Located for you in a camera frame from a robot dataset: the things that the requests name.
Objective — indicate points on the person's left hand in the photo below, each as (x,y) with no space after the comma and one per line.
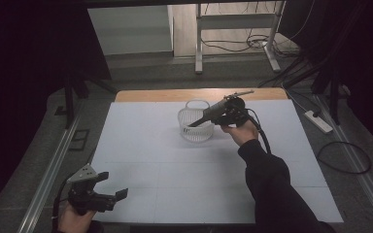
(74,221)

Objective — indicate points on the metal floor rail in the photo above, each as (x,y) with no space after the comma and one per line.
(353,155)
(50,174)

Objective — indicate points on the white power strip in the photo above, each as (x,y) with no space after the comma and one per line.
(319,122)

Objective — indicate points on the white desk frame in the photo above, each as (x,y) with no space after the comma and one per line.
(236,21)

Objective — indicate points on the white plastic basket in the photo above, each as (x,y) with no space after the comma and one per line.
(194,127)

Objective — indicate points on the person's right hand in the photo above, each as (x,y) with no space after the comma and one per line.
(243,134)

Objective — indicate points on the grey panel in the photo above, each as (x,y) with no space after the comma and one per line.
(129,30)

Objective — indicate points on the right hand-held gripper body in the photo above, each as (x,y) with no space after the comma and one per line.
(236,113)

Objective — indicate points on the black stand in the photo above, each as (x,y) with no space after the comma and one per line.
(69,97)
(333,93)

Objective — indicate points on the white table cover board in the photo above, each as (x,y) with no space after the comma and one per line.
(175,174)

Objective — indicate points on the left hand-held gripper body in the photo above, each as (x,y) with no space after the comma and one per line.
(84,191)

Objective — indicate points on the black curtain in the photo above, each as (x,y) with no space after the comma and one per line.
(29,64)
(362,58)

